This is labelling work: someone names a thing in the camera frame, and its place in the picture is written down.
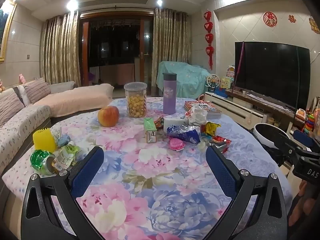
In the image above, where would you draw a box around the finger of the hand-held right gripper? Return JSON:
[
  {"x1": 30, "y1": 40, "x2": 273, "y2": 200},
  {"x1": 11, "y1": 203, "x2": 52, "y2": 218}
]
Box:
[{"x1": 293, "y1": 130, "x2": 315, "y2": 148}]

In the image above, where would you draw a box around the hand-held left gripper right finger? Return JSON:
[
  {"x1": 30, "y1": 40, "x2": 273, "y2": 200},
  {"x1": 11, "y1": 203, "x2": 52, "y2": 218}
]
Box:
[{"x1": 205, "y1": 145, "x2": 298, "y2": 240}]

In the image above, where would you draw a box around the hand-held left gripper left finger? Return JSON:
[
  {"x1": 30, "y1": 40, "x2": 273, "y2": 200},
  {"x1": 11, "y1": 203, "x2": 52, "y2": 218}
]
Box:
[{"x1": 21, "y1": 146, "x2": 105, "y2": 240}]

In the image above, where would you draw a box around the white trash bin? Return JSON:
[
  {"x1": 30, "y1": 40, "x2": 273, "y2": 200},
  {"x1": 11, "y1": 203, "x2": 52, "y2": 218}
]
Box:
[{"x1": 254, "y1": 123, "x2": 282, "y2": 147}]

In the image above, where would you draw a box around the white red plastic bag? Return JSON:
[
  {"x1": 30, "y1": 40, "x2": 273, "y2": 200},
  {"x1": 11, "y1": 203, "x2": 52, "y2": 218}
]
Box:
[{"x1": 185, "y1": 104, "x2": 208, "y2": 126}]

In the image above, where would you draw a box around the person's right forearm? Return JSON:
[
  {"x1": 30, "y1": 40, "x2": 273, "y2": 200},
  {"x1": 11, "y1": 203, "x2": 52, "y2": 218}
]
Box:
[{"x1": 287, "y1": 180, "x2": 320, "y2": 230}]

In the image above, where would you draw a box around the green snack wrapper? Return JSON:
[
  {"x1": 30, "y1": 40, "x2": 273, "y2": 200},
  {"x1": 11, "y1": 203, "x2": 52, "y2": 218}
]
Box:
[{"x1": 51, "y1": 144, "x2": 80, "y2": 173}]

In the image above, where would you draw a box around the light blue wrapper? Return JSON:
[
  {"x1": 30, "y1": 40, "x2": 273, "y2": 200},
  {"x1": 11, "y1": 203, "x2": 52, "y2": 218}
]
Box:
[{"x1": 54, "y1": 132, "x2": 71, "y2": 148}]

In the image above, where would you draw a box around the yellow red snack wrapper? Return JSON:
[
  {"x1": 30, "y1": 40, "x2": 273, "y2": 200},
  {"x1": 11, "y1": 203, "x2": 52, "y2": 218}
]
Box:
[{"x1": 201, "y1": 121, "x2": 222, "y2": 137}]

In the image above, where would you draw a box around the crushed green can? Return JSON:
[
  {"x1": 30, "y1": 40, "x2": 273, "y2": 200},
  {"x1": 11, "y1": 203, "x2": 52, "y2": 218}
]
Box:
[{"x1": 30, "y1": 149, "x2": 57, "y2": 175}]

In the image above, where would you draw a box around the pink round container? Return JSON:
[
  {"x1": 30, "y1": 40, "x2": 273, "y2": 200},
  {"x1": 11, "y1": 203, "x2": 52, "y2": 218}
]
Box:
[{"x1": 169, "y1": 138, "x2": 185, "y2": 151}]

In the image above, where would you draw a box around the blue snack bag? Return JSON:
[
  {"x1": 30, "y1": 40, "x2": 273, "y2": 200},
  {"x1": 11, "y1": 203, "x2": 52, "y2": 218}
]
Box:
[{"x1": 167, "y1": 124, "x2": 201, "y2": 144}]

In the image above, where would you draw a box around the red yellow apple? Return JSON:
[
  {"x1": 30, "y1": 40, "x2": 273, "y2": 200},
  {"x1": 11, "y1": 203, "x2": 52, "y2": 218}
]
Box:
[{"x1": 98, "y1": 106, "x2": 120, "y2": 127}]

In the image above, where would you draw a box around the floral tablecloth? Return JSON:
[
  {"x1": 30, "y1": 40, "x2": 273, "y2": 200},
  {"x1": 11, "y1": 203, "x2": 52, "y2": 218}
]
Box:
[{"x1": 5, "y1": 96, "x2": 293, "y2": 240}]

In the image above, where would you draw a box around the stack of books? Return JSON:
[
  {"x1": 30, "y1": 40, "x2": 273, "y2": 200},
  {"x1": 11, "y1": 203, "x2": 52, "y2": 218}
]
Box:
[{"x1": 184, "y1": 100, "x2": 222, "y2": 117}]

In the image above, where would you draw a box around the white brown television stand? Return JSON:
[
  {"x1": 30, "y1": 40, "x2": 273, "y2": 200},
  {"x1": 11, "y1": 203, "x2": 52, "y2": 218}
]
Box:
[{"x1": 205, "y1": 90, "x2": 304, "y2": 137}]

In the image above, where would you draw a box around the red and white carton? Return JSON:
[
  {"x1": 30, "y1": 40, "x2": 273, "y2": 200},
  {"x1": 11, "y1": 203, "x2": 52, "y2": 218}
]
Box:
[{"x1": 163, "y1": 118, "x2": 190, "y2": 131}]

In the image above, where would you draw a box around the light patterned sofa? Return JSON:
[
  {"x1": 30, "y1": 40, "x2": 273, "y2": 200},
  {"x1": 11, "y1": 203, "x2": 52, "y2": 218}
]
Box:
[{"x1": 0, "y1": 77, "x2": 115, "y2": 180}]

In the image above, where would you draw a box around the black television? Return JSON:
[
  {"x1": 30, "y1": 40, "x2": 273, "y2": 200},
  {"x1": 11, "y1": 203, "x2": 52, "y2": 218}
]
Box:
[{"x1": 234, "y1": 41, "x2": 311, "y2": 112}]

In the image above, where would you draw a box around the small green carton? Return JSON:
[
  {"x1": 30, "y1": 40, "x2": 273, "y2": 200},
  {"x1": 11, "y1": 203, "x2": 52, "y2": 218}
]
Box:
[{"x1": 143, "y1": 118, "x2": 157, "y2": 143}]

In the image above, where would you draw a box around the orange snack wrapper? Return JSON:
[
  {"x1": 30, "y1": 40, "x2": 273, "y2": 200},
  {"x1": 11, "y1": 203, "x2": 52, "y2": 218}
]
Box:
[{"x1": 154, "y1": 116, "x2": 165, "y2": 130}]

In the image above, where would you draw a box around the clear jar of snack balls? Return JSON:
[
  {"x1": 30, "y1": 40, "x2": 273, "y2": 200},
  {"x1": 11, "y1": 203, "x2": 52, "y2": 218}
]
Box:
[{"x1": 124, "y1": 82, "x2": 147, "y2": 118}]

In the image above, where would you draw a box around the purple drink bottle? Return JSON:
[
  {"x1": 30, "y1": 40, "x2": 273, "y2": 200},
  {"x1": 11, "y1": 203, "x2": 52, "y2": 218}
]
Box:
[{"x1": 163, "y1": 73, "x2": 177, "y2": 115}]

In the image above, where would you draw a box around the ferris wheel toy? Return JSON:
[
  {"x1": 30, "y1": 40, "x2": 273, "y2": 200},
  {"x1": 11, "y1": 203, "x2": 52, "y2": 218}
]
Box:
[{"x1": 205, "y1": 74, "x2": 221, "y2": 93}]

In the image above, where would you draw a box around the colourful toy house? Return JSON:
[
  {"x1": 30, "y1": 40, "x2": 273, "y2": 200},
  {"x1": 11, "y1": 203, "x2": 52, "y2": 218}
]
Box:
[{"x1": 220, "y1": 65, "x2": 235, "y2": 89}]

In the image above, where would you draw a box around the striped pillow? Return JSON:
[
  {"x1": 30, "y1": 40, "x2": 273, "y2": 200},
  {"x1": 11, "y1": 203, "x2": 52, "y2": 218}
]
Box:
[
  {"x1": 0, "y1": 88, "x2": 25, "y2": 127},
  {"x1": 24, "y1": 79, "x2": 52, "y2": 104}
]

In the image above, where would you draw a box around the pink stick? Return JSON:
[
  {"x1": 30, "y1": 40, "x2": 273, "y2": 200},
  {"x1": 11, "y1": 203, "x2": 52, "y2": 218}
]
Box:
[{"x1": 231, "y1": 41, "x2": 244, "y2": 92}]

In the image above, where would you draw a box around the teal covered chair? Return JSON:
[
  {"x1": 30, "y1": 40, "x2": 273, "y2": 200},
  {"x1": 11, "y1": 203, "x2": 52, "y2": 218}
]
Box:
[{"x1": 156, "y1": 61, "x2": 210, "y2": 98}]

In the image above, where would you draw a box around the golden curtain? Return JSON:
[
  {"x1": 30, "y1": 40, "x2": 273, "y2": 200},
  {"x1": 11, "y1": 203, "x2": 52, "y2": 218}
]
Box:
[
  {"x1": 40, "y1": 12, "x2": 82, "y2": 87},
  {"x1": 151, "y1": 7, "x2": 192, "y2": 90}
]

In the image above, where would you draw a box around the wooden sliding glass door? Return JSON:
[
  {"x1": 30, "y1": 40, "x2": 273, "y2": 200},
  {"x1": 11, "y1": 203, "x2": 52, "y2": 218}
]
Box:
[{"x1": 80, "y1": 11, "x2": 154, "y2": 85}]

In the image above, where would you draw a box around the red hanging heart decoration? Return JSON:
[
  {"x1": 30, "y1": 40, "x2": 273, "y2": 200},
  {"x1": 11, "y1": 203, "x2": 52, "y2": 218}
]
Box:
[{"x1": 204, "y1": 10, "x2": 215, "y2": 70}]

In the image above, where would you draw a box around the gold framed painting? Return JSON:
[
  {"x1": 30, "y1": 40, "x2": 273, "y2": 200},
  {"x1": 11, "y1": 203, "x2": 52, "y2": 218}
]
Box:
[{"x1": 0, "y1": 0, "x2": 17, "y2": 62}]

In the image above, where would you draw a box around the rainbow ring stacker toy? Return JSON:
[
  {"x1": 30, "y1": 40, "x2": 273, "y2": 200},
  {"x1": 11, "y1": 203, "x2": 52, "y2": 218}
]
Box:
[{"x1": 302, "y1": 114, "x2": 316, "y2": 133}]

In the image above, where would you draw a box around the red yellow wall sticker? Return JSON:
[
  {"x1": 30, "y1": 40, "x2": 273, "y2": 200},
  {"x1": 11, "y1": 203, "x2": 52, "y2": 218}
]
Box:
[{"x1": 309, "y1": 17, "x2": 320, "y2": 34}]

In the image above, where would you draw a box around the round red wall sticker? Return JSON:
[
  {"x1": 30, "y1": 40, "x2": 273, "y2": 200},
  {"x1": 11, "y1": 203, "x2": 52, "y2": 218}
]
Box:
[{"x1": 263, "y1": 12, "x2": 277, "y2": 26}]

